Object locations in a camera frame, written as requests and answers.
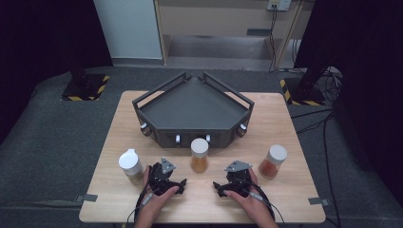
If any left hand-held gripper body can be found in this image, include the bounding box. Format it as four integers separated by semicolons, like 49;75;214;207
147;157;179;196

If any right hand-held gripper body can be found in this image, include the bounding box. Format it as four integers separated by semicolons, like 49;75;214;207
222;160;254;198

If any brown powder spice jar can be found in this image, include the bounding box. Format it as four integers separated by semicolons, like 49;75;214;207
118;148;145;186

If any yellow powder spice jar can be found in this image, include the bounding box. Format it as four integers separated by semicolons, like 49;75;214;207
189;138;210;175

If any red powder spice jar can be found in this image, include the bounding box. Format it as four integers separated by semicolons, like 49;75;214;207
258;144;289;181

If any dark grey corner rack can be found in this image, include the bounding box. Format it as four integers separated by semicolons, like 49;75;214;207
131;71;256;149

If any person's left hand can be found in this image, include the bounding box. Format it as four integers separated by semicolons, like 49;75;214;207
141;165;181;213

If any person's right hand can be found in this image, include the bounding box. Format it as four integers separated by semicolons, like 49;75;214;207
222;166;278;217

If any grey tape piece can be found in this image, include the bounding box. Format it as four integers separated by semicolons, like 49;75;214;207
75;193;99;203
308;197;331;206

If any black stand with striped base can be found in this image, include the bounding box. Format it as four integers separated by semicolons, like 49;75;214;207
60;56;110;103
279;60;327;107

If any white panel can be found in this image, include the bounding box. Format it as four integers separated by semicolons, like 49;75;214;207
93;0;163;60

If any beige wooden cabinet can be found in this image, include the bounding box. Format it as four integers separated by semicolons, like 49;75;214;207
153;0;315;72

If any black curtain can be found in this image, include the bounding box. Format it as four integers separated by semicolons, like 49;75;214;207
0;0;114;145
294;0;403;199

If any right hand-held gripper cable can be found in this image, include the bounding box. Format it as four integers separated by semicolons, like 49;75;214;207
248;180;286;224

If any hand-held gripper cable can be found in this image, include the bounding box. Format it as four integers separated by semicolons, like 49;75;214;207
126;183;154;228
248;180;286;224

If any left hand-held gripper cable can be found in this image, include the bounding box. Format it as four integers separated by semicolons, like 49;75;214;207
126;183;154;228

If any long black floor cable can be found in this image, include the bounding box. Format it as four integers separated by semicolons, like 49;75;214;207
322;112;343;228

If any tangled cable bundle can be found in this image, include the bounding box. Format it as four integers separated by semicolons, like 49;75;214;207
319;66;345;103

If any black socket cable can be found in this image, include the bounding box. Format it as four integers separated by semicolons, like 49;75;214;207
268;6;278;73

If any white wall socket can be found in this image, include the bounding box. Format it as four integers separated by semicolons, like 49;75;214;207
266;0;292;12

